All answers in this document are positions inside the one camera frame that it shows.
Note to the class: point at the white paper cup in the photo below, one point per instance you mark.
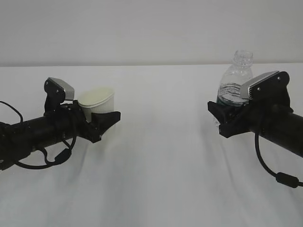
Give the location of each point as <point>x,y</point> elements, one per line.
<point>99,100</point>

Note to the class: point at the clear water bottle green label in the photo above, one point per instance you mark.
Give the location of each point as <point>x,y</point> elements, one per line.
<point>236,75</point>

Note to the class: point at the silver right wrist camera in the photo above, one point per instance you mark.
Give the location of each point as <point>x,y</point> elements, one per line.
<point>267,90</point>

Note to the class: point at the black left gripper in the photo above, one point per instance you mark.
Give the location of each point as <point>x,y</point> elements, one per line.
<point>90,130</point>

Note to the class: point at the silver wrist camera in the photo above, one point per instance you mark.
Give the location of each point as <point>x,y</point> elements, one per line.
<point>267,90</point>
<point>58,91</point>

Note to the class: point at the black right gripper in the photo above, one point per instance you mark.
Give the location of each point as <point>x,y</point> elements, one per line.
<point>236,120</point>

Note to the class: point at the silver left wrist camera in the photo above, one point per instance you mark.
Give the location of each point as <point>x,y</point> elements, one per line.
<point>58,91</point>

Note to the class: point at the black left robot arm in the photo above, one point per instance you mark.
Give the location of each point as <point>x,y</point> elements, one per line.
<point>54,134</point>

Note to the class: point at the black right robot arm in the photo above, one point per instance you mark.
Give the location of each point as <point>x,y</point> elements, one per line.
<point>275,123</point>

